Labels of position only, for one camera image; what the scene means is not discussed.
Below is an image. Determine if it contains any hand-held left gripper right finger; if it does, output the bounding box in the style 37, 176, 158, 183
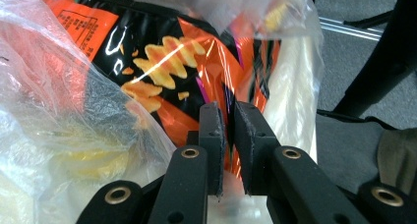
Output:
233, 100, 280, 197

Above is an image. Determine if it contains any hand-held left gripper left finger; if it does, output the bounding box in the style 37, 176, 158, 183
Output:
198, 100, 227, 197

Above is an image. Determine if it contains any red snack packet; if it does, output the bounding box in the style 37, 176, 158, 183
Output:
29, 46, 90, 121

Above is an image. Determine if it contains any yellow packet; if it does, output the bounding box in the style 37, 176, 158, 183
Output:
60, 146, 134, 183

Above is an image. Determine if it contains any grey cloth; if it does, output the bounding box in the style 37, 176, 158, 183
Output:
315, 109, 399, 195

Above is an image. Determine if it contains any black metal stand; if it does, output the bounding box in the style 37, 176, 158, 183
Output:
333, 0, 417, 118

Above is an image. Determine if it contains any transparent plastic bag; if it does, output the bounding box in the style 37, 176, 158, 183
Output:
0, 0, 326, 224

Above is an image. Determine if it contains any metal floor rail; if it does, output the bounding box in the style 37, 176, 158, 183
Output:
319, 16, 386, 42

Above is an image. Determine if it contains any orange black snack packet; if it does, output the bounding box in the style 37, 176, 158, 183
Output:
32, 0, 283, 188

